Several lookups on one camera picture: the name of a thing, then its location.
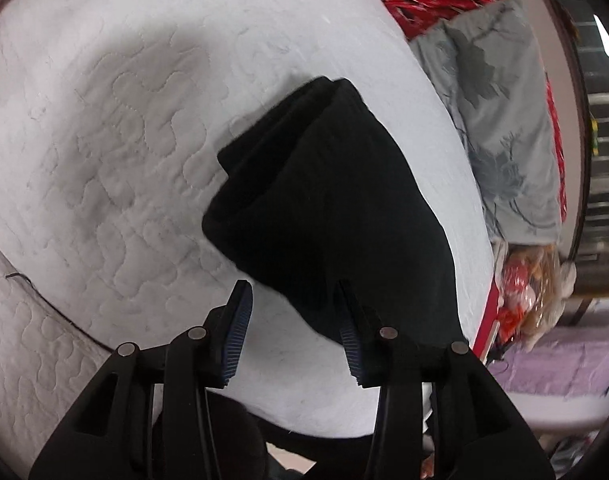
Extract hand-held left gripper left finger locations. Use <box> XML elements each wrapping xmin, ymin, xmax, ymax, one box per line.
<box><xmin>28</xmin><ymin>279</ymin><xmax>254</xmax><ymax>480</ymax></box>

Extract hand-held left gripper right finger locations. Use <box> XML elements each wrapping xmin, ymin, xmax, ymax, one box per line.
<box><xmin>337</xmin><ymin>279</ymin><xmax>556</xmax><ymax>480</ymax></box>

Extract black pants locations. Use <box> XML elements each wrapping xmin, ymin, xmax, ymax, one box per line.
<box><xmin>203</xmin><ymin>76</ymin><xmax>470</xmax><ymax>357</ymax></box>

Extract dark cloth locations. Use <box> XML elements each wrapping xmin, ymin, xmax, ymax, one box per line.
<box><xmin>152</xmin><ymin>396</ymin><xmax>381</xmax><ymax>480</ymax></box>

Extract clear plastic bag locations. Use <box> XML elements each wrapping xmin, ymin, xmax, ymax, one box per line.
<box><xmin>494</xmin><ymin>242</ymin><xmax>578</xmax><ymax>352</ymax></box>

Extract purple cloth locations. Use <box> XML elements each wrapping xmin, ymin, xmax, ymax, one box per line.
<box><xmin>488</xmin><ymin>310</ymin><xmax>609</xmax><ymax>402</ymax></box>

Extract white quilted mattress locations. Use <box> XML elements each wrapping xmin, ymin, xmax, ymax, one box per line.
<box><xmin>0</xmin><ymin>0</ymin><xmax>496</xmax><ymax>438</ymax></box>

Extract grey floral pillow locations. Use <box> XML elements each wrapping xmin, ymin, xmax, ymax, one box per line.
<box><xmin>409</xmin><ymin>0</ymin><xmax>568</xmax><ymax>247</ymax></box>

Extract metal rack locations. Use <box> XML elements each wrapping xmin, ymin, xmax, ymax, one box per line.
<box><xmin>544</xmin><ymin>0</ymin><xmax>609</xmax><ymax>302</ymax></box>

